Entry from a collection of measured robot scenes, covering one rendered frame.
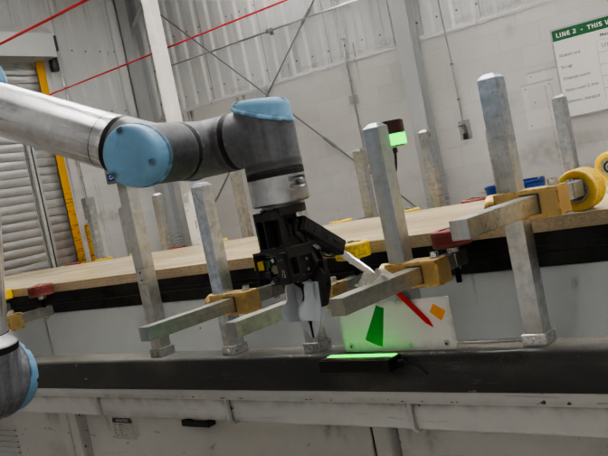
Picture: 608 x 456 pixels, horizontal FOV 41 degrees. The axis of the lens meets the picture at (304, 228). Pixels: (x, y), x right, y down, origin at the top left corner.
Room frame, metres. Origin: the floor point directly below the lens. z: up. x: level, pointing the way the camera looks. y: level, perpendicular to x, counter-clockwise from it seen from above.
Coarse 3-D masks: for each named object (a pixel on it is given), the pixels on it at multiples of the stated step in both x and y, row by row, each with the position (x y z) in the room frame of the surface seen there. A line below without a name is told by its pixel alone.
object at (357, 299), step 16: (448, 256) 1.58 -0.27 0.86; (464, 256) 1.63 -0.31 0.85; (400, 272) 1.47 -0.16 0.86; (416, 272) 1.48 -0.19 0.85; (368, 288) 1.36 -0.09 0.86; (384, 288) 1.40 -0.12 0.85; (400, 288) 1.43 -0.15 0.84; (336, 304) 1.31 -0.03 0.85; (352, 304) 1.32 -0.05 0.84; (368, 304) 1.35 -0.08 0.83
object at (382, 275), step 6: (378, 270) 1.41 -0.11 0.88; (384, 270) 1.42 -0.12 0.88; (366, 276) 1.40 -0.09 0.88; (372, 276) 1.41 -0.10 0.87; (378, 276) 1.41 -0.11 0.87; (384, 276) 1.38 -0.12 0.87; (390, 276) 1.41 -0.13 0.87; (360, 282) 1.39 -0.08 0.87; (366, 282) 1.39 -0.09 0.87; (372, 282) 1.39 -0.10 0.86; (378, 282) 1.37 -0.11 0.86
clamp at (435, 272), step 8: (384, 264) 1.57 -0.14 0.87; (392, 264) 1.54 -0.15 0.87; (400, 264) 1.52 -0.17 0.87; (408, 264) 1.51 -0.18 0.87; (416, 264) 1.50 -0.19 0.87; (424, 264) 1.49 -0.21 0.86; (432, 264) 1.48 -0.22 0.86; (440, 264) 1.48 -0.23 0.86; (448, 264) 1.51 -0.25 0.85; (392, 272) 1.54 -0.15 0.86; (424, 272) 1.49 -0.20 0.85; (432, 272) 1.48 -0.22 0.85; (440, 272) 1.48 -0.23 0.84; (448, 272) 1.50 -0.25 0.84; (424, 280) 1.49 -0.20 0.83; (432, 280) 1.48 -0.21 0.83; (440, 280) 1.48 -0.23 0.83; (448, 280) 1.50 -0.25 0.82
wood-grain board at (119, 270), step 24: (408, 216) 2.37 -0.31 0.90; (432, 216) 2.16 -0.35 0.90; (456, 216) 2.00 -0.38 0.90; (552, 216) 1.53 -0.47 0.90; (576, 216) 1.50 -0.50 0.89; (600, 216) 1.47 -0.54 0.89; (240, 240) 2.96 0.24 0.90; (384, 240) 1.78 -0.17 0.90; (96, 264) 3.33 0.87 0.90; (120, 264) 2.94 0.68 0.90; (168, 264) 2.39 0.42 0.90; (192, 264) 2.19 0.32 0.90; (240, 264) 2.07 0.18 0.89; (24, 288) 2.71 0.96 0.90; (72, 288) 2.54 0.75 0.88
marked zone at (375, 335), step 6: (378, 306) 1.57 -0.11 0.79; (378, 312) 1.57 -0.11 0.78; (372, 318) 1.58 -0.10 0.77; (378, 318) 1.57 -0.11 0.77; (372, 324) 1.58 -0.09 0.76; (378, 324) 1.57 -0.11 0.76; (372, 330) 1.58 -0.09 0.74; (378, 330) 1.57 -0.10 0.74; (366, 336) 1.59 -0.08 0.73; (372, 336) 1.58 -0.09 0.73; (378, 336) 1.57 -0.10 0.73; (372, 342) 1.59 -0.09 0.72; (378, 342) 1.58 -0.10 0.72
